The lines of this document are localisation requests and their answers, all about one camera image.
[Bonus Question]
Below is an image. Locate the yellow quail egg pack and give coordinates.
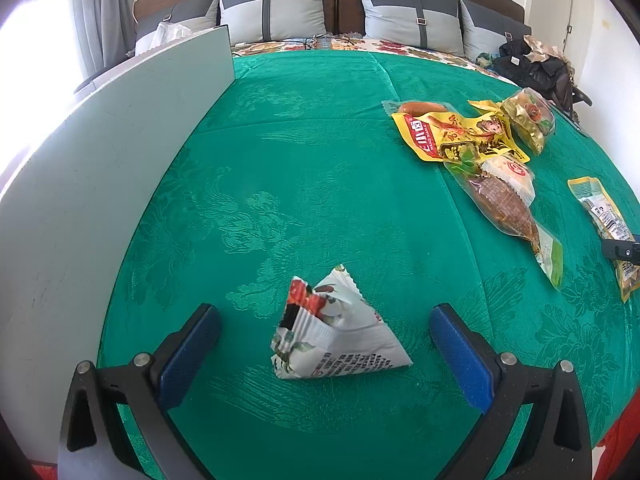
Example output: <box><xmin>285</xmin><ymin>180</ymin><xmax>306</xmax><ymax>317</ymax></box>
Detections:
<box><xmin>567</xmin><ymin>177</ymin><xmax>639</xmax><ymax>302</ymax></box>

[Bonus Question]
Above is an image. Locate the brown meat vacuum pack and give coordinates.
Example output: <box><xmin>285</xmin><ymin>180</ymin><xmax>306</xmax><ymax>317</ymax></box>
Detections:
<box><xmin>444</xmin><ymin>162</ymin><xmax>563</xmax><ymax>289</ymax></box>

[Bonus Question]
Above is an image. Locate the white round cake packet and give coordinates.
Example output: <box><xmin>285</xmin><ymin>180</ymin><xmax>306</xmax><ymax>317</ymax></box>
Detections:
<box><xmin>480</xmin><ymin>155</ymin><xmax>536</xmax><ymax>206</ymax></box>

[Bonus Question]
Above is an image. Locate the dried longan bag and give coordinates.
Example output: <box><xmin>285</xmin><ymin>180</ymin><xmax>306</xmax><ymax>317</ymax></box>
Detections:
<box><xmin>469</xmin><ymin>88</ymin><xmax>555</xmax><ymax>155</ymax></box>

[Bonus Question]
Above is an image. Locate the yellow red snack pouch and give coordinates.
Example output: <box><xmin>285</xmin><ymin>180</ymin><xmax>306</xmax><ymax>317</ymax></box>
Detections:
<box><xmin>392</xmin><ymin>112</ymin><xmax>530</xmax><ymax>164</ymax></box>

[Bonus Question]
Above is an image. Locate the clear packed sausage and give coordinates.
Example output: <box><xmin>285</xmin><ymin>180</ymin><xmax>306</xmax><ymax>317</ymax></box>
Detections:
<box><xmin>382</xmin><ymin>101</ymin><xmax>448</xmax><ymax>117</ymax></box>

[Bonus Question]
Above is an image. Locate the white triangular snack packet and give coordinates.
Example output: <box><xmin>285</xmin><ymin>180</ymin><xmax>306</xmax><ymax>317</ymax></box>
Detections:
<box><xmin>270</xmin><ymin>264</ymin><xmax>412</xmax><ymax>379</ymax></box>

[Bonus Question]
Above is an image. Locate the black bag pile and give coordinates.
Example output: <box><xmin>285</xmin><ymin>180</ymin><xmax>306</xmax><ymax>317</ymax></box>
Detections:
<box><xmin>492</xmin><ymin>35</ymin><xmax>592</xmax><ymax>125</ymax></box>

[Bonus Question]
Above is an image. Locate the white cardboard box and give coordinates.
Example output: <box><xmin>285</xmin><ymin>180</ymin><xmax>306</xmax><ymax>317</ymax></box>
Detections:
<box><xmin>1</xmin><ymin>26</ymin><xmax>234</xmax><ymax>463</ymax></box>

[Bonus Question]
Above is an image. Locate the right grey pillow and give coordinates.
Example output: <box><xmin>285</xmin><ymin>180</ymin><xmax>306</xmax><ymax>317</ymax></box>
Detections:
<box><xmin>459</xmin><ymin>0</ymin><xmax>532</xmax><ymax>63</ymax></box>

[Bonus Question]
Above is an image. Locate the grey pillow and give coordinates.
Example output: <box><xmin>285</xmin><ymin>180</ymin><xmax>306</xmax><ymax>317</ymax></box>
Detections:
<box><xmin>136</xmin><ymin>0</ymin><xmax>219</xmax><ymax>40</ymax></box>
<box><xmin>361</xmin><ymin>0</ymin><xmax>463</xmax><ymax>55</ymax></box>
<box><xmin>219</xmin><ymin>0</ymin><xmax>326</xmax><ymax>46</ymax></box>
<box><xmin>459</xmin><ymin>0</ymin><xmax>532</xmax><ymax>63</ymax></box>

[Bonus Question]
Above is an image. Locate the green table cloth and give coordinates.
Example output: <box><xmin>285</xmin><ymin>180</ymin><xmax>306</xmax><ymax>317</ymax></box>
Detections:
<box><xmin>99</xmin><ymin>51</ymin><xmax>639</xmax><ymax>479</ymax></box>

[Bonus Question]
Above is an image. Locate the clear plastic bag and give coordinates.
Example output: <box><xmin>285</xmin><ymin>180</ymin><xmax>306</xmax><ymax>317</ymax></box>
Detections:
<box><xmin>134</xmin><ymin>22</ymin><xmax>193</xmax><ymax>55</ymax></box>

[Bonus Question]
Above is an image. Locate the left grey pillow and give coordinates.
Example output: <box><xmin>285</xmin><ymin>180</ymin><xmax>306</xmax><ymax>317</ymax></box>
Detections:
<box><xmin>136</xmin><ymin>0</ymin><xmax>219</xmax><ymax>40</ymax></box>

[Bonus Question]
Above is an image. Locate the grey curtain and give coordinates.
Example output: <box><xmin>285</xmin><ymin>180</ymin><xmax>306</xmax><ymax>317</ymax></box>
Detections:
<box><xmin>70</xmin><ymin>0</ymin><xmax>136</xmax><ymax>78</ymax></box>

